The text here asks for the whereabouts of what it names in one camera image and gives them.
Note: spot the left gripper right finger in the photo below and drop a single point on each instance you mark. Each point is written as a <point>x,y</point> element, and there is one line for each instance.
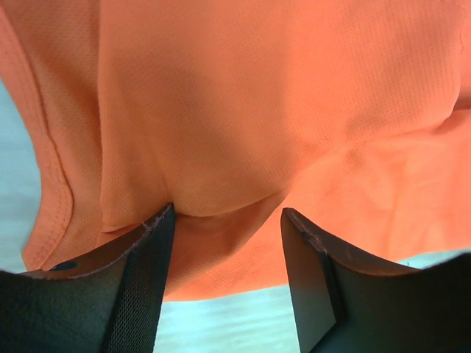
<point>348,300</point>

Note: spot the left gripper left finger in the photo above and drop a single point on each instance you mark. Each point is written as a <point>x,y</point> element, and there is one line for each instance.
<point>106,300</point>

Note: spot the orange t shirt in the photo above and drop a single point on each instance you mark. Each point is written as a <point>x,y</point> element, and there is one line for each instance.
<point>355,113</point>

